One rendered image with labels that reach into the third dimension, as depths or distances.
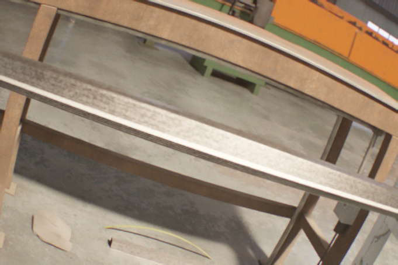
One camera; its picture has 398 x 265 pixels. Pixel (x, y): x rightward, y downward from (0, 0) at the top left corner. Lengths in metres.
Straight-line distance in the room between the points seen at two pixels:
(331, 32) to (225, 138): 6.06
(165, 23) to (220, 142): 0.84
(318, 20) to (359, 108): 4.95
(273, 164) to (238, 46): 0.86
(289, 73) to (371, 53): 5.56
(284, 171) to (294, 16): 5.79
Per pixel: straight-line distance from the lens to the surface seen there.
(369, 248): 1.56
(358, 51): 6.87
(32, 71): 0.55
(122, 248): 1.88
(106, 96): 0.55
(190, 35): 1.40
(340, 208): 1.73
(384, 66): 7.17
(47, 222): 1.81
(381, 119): 1.63
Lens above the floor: 0.89
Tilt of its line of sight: 14 degrees down
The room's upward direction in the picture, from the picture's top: 22 degrees clockwise
